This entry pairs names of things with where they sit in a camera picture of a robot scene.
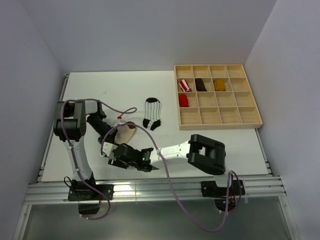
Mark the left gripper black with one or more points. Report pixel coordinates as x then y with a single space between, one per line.
110 137

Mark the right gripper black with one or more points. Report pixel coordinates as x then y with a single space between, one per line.
117 163

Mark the beige brown striped sock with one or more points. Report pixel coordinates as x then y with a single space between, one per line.
124 133

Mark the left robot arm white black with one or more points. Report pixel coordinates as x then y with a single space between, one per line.
70 125

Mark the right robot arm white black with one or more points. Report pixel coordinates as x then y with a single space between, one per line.
201 152

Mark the white black striped sock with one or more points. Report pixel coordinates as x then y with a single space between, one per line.
152 113

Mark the red white striped rolled sock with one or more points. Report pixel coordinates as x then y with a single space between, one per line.
184 86

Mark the dark brown rolled sock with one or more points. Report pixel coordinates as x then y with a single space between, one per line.
199 84

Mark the wooden compartment tray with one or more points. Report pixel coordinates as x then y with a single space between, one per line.
234 108

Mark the mustard yellow rolled sock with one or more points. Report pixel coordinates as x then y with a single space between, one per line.
219 85

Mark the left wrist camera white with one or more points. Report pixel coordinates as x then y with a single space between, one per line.
119 121

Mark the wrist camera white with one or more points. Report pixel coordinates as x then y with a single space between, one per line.
119 121
108 150

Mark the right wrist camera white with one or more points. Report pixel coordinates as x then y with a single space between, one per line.
108 150

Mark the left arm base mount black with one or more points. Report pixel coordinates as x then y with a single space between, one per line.
79 192

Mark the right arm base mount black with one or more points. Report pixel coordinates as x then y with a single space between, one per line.
209 189

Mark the aluminium rail frame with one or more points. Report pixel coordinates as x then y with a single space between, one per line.
144 208

